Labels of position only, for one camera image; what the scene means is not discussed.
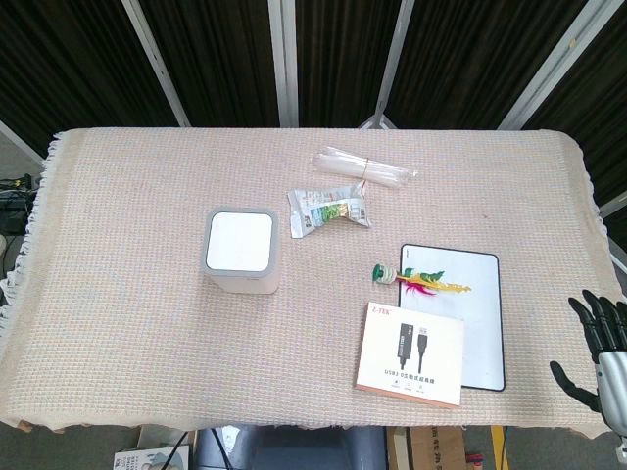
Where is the white mouse pad black edge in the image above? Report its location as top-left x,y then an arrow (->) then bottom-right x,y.
397,243 -> 506,393

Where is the white lidded bin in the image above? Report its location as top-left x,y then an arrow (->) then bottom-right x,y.
202,207 -> 281,296

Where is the beige woven tablecloth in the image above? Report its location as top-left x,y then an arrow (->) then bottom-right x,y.
0,126 -> 615,441

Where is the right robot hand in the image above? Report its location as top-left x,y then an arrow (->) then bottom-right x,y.
549,289 -> 627,438

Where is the crumpled snack wrapper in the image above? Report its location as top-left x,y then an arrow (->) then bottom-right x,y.
286,181 -> 372,240

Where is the clear plastic tube bundle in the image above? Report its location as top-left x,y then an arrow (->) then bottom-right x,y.
312,144 -> 420,190

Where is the brown cardboard box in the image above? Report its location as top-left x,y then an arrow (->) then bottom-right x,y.
386,425 -> 467,470

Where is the colourful feather shuttlecock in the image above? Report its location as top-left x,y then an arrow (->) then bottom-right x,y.
370,262 -> 473,299

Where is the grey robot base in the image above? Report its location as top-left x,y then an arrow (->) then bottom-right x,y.
193,424 -> 389,470

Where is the white USB cable box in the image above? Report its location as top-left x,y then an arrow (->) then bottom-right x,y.
353,301 -> 465,408

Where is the black equipment with cables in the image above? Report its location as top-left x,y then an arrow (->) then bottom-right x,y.
0,173 -> 40,236

